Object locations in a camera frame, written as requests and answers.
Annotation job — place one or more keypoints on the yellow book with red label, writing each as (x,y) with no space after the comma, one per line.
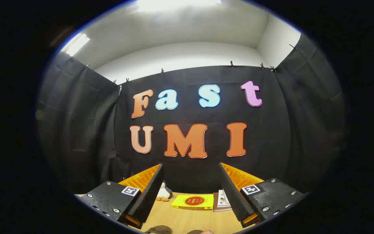
(192,201)

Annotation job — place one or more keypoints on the row of black cloth clips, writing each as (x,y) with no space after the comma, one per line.
(231,64)

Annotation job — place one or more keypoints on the fluorescent tube light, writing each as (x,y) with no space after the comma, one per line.
(76,45)

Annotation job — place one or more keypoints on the brown fuzzy shoe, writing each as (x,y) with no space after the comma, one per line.
(159,230)
(195,232)

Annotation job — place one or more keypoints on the penguin plush toy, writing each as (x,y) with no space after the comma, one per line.
(164,194)

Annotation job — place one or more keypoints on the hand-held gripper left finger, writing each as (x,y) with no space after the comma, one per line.
(148,198)

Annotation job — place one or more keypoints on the ceiling light panel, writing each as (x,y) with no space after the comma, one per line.
(177,5)

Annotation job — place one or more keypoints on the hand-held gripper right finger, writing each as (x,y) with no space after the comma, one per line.
(234,198)

